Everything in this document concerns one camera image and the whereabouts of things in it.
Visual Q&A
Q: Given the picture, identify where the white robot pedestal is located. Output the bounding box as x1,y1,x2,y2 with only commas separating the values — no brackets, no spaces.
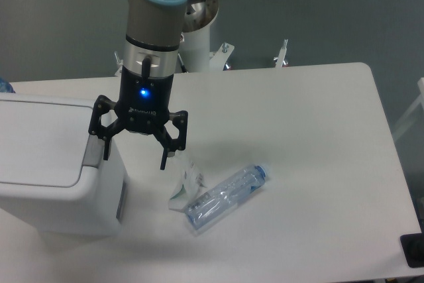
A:
114,0,290,77

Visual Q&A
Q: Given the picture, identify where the white trash can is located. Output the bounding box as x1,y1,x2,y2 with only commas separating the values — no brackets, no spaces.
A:
1,93,129,236

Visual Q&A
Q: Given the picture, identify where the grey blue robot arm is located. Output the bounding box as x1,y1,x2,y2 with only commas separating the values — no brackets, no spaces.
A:
88,0,209,160

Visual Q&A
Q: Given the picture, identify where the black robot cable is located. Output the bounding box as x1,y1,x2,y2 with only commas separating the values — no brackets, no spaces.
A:
177,52,189,74

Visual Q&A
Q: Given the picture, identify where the white frame at right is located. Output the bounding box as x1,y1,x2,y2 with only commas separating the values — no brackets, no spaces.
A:
392,78,423,143

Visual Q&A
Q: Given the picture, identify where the clear plastic water bottle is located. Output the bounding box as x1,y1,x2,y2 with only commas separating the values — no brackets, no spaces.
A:
184,164,268,231

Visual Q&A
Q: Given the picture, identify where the black device at table edge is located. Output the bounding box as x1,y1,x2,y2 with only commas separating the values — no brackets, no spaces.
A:
400,233,423,268

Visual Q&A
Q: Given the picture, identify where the grey lid push button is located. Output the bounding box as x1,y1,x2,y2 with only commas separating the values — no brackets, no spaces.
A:
82,135,105,168

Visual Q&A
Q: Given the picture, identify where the crumpled white paper carton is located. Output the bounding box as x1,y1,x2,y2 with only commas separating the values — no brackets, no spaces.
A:
168,151,207,212

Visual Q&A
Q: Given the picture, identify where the blue plastic bag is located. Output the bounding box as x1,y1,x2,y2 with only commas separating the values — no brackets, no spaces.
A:
0,78,15,93

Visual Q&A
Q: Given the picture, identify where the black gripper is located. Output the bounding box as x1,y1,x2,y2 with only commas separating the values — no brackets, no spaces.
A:
87,66,189,171

